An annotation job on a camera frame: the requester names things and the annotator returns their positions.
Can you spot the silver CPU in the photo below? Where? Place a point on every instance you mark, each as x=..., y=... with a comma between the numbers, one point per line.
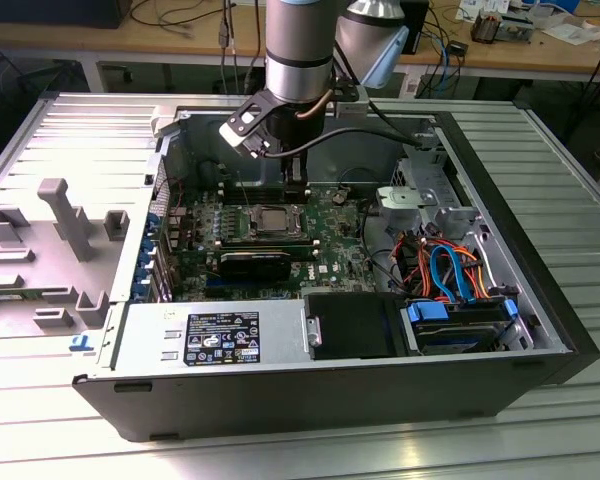
x=274, y=219

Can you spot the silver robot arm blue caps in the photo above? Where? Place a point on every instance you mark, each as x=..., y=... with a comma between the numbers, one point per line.
x=297, y=45

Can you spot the metal CPU socket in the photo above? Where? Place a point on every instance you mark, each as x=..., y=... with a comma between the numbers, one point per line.
x=247, y=230

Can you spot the silver coin battery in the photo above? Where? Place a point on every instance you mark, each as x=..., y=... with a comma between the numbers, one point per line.
x=337, y=197

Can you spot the green motherboard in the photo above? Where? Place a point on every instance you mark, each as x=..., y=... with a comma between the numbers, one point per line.
x=340, y=235

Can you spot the green RAM stick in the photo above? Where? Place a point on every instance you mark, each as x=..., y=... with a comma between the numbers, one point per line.
x=0, y=297
x=265, y=243

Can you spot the pale grey case latch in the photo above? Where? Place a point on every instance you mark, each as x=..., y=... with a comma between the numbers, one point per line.
x=162, y=120

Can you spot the black desktop device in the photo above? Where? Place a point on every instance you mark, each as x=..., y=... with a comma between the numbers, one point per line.
x=419, y=25

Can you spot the small black device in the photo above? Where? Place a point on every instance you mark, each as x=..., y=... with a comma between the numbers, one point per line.
x=457, y=48

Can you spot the small copper coil device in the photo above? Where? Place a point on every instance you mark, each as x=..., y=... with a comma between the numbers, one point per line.
x=486, y=29

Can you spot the white printed paper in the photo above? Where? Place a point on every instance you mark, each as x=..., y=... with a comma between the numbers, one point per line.
x=480, y=9

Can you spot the wooden desk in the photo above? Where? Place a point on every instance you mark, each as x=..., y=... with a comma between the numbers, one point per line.
x=505, y=57

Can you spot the silver power supply with label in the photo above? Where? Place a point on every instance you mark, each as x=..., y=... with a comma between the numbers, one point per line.
x=145, y=325

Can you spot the hard disk in blue carrier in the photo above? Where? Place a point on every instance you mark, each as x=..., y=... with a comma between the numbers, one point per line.
x=450, y=340

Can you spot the black and grey PC case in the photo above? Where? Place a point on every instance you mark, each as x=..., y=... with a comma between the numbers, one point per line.
x=280, y=400

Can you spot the black monitor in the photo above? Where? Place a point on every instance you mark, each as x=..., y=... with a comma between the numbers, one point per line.
x=55, y=12

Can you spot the grey parts rack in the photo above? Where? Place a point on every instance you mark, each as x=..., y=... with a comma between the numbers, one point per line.
x=45, y=280

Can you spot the blue T-shaped part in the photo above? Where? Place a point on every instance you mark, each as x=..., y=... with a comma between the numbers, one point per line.
x=82, y=342

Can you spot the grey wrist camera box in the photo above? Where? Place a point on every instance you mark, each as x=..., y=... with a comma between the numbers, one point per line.
x=351, y=102

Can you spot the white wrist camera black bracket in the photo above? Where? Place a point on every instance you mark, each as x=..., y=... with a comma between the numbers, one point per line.
x=235, y=137

